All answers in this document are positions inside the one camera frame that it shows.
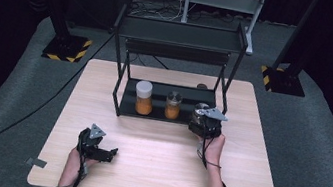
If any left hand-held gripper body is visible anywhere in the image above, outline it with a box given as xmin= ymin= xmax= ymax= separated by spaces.
xmin=74 ymin=121 xmax=109 ymax=162

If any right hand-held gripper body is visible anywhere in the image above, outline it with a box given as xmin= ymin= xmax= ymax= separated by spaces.
xmin=191 ymin=104 xmax=231 ymax=143

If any orange powder jar silver lid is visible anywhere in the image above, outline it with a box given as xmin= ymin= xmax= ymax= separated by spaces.
xmin=163 ymin=90 xmax=185 ymax=122

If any orange powder jar white lid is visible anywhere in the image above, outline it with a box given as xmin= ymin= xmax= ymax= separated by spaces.
xmin=131 ymin=79 xmax=157 ymax=117

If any black metal shelf rack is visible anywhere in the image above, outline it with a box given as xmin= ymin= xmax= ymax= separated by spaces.
xmin=99 ymin=2 xmax=253 ymax=136

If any person's left hand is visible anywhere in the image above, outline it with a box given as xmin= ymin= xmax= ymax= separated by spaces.
xmin=63 ymin=146 xmax=101 ymax=182

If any person's right hand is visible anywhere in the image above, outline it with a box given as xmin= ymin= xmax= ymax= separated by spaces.
xmin=198 ymin=130 xmax=228 ymax=168

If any black stand with striped base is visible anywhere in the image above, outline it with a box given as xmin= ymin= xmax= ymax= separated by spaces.
xmin=41 ymin=3 xmax=99 ymax=66
xmin=257 ymin=0 xmax=321 ymax=98

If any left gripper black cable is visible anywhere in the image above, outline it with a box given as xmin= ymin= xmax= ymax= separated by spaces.
xmin=55 ymin=131 xmax=95 ymax=187

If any long black floor cable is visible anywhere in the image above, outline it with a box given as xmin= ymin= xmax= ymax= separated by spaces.
xmin=0 ymin=15 xmax=118 ymax=187

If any grey metal frame stand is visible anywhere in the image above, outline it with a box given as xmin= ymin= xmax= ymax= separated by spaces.
xmin=176 ymin=0 xmax=269 ymax=58

